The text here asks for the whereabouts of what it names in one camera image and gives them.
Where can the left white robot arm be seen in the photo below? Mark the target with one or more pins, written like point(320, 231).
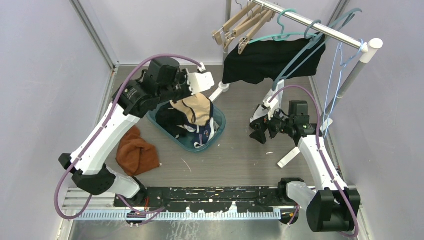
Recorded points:
point(163, 81)

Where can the light blue wire hanger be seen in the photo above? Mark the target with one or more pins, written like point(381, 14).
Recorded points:
point(338, 55)

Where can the black garment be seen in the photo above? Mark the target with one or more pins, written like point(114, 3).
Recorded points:
point(265, 60)

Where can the beige underwear navy trim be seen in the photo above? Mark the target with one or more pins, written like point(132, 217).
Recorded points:
point(197, 108)

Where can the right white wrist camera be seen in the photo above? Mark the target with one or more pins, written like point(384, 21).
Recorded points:
point(270, 107)

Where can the teal plastic basket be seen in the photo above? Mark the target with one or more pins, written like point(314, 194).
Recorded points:
point(188, 139)

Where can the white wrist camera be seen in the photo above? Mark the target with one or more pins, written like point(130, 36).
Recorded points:
point(200, 81)
point(270, 107)

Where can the brown towel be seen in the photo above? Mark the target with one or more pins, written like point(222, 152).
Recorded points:
point(135, 155)

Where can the white black underwear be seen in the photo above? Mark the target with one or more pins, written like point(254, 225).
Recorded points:
point(260, 113)

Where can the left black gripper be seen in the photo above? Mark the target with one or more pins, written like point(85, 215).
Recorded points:
point(183, 77)

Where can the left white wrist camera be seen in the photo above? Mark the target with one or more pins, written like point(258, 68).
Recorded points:
point(200, 81)

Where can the white clothes rack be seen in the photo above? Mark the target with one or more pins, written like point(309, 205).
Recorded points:
point(369, 50)

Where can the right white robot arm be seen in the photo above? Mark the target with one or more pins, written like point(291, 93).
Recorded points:
point(332, 206)

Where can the wooden hangers at back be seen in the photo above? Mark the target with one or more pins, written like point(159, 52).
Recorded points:
point(268, 15)

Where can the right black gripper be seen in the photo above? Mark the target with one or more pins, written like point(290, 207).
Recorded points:
point(259, 134)

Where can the black underwear beige waistband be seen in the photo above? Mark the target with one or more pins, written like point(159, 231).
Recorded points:
point(172, 120)

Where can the teal plastic hanger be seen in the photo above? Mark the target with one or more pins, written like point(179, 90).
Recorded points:
point(283, 35)

